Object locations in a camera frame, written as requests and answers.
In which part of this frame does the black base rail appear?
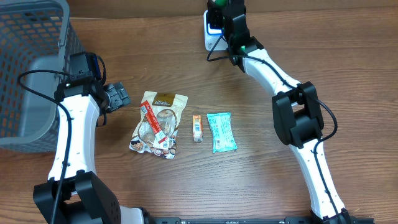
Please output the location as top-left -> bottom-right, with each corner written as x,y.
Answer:
152,217 -> 376,224

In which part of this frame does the teal snack packet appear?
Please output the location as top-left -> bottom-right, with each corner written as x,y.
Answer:
206,112 -> 237,154

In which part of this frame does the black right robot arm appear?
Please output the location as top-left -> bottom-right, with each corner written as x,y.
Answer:
203,0 -> 352,223

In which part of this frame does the green lid jar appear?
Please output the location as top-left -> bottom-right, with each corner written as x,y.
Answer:
215,0 -> 228,7

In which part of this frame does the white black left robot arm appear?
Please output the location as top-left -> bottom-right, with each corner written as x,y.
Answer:
33,52 -> 155,224

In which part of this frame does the grey plastic mesh basket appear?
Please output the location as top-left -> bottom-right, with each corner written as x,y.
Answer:
1,0 -> 84,153

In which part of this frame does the red white snack packet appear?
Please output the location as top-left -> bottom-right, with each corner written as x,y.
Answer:
129,91 -> 188,159

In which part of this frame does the orange juice carton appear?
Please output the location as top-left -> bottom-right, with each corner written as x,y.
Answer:
192,115 -> 203,142

